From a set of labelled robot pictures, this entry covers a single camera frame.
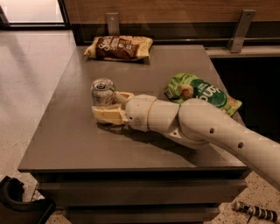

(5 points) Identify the left metal wall bracket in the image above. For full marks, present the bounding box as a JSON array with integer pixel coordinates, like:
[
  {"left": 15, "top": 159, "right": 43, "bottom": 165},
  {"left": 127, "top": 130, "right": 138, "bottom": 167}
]
[{"left": 106, "top": 12, "right": 120, "bottom": 35}]

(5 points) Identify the grey table drawer front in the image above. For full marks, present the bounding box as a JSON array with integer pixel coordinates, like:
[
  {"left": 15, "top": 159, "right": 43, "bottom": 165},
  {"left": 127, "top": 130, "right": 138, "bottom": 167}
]
[{"left": 38, "top": 179, "right": 246, "bottom": 207}]

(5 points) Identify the black white striped cable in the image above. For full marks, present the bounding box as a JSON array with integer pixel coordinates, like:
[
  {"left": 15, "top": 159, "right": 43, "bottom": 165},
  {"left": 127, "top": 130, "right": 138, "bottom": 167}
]
[{"left": 232, "top": 200, "right": 280, "bottom": 224}]

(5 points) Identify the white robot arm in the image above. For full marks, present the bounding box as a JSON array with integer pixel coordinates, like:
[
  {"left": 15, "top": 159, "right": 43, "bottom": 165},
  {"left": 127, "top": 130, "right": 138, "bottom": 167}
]
[{"left": 92, "top": 92, "right": 280, "bottom": 190}]

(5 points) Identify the right metal wall bracket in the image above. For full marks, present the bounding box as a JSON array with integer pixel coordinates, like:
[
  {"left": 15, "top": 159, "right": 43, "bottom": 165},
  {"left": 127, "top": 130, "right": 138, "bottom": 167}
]
[{"left": 227, "top": 9, "right": 256, "bottom": 53}]

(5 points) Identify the brown yellow chip bag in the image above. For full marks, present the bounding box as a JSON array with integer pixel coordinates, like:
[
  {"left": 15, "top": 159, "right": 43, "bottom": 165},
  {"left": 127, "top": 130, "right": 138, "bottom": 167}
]
[{"left": 84, "top": 35, "right": 153, "bottom": 61}]

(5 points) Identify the green snack bag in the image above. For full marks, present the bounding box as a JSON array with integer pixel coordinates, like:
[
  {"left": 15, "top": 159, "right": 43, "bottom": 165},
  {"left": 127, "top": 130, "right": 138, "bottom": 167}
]
[{"left": 164, "top": 73, "right": 242, "bottom": 116}]

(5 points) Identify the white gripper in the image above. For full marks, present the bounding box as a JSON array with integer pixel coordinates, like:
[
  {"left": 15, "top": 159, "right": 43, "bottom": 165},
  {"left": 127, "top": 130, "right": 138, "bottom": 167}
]
[{"left": 92, "top": 91, "right": 157, "bottom": 132}]

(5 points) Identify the silver 7up soda can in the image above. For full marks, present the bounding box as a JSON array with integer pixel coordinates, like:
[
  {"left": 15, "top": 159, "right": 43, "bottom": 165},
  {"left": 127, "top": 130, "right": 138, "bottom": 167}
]
[{"left": 91, "top": 78, "right": 116, "bottom": 106}]

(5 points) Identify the metal wall bracket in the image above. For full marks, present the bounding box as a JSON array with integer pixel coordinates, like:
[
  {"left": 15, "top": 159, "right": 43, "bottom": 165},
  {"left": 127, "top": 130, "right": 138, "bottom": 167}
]
[
  {"left": 227, "top": 9, "right": 256, "bottom": 53},
  {"left": 106, "top": 12, "right": 120, "bottom": 35}
]

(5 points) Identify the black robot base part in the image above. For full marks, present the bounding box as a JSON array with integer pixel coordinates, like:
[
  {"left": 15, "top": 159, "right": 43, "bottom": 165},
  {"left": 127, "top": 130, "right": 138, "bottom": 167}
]
[{"left": 0, "top": 176, "right": 56, "bottom": 224}]

